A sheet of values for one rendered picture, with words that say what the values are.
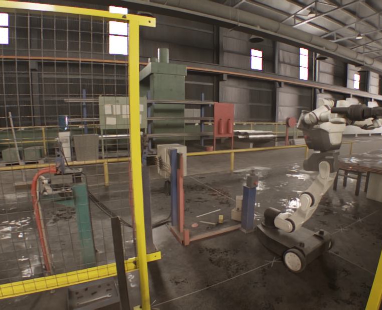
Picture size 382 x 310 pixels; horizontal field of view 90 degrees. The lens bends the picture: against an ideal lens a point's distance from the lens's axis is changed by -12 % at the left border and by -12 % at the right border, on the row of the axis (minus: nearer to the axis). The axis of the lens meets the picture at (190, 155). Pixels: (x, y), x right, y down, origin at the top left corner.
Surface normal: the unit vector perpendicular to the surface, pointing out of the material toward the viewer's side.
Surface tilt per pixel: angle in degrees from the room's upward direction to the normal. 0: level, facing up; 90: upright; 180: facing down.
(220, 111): 90
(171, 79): 90
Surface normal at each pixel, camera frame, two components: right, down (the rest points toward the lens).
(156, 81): 0.43, 0.15
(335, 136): 0.23, 0.02
